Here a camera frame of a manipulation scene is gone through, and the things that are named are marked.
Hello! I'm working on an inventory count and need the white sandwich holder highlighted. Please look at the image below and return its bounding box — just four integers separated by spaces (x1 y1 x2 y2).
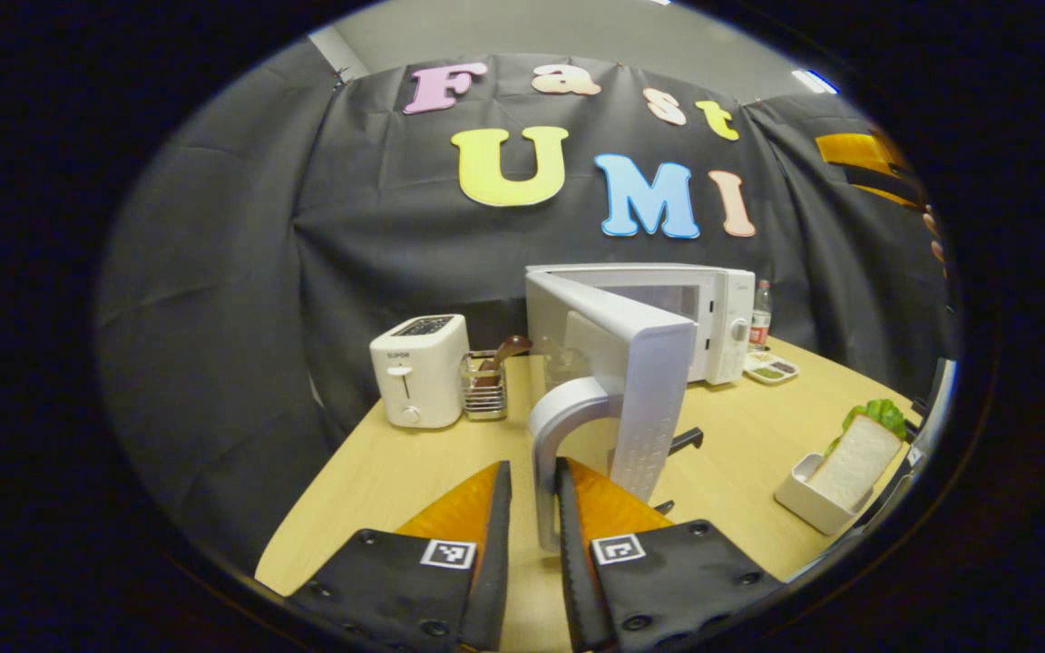
774 452 877 536

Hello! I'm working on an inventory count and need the white divided dish of beans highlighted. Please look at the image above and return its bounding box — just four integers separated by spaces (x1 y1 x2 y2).
743 352 800 385

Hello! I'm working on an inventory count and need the clear utensil holder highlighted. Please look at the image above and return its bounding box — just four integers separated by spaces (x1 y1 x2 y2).
460 350 509 423

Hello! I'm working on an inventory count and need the clear bottle with red label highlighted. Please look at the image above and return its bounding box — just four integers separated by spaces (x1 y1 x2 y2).
748 279 773 353

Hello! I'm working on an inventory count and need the brown wooden spoon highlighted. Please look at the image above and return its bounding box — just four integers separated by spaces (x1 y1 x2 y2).
475 335 533 389

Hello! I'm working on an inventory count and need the white toaster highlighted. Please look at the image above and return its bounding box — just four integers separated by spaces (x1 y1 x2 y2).
369 314 471 430

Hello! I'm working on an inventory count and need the lettuce sandwich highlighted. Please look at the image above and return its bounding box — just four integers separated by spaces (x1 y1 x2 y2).
826 399 907 512

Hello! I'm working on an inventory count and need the white microwave oven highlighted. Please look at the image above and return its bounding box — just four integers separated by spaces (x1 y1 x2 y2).
524 262 757 556

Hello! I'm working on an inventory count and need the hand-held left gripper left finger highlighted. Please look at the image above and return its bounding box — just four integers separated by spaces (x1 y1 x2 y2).
287 460 513 653

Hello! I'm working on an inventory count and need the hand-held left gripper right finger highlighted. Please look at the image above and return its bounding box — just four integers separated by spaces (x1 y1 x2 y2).
554 456 786 653

